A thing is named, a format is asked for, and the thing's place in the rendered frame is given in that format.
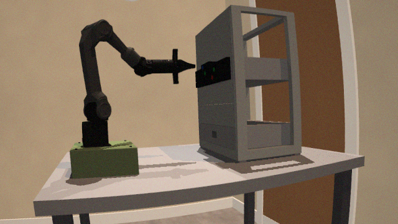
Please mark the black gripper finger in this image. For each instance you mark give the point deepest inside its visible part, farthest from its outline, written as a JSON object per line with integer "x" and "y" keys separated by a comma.
{"x": 182, "y": 68}
{"x": 183, "y": 63}

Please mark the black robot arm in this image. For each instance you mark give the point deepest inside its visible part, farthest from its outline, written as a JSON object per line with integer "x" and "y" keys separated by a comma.
{"x": 98, "y": 108}

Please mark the grey rack frame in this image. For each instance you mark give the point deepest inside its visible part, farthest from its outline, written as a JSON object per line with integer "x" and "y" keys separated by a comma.
{"x": 234, "y": 135}

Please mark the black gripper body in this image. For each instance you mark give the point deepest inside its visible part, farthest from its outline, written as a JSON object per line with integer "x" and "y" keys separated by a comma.
{"x": 170, "y": 66}

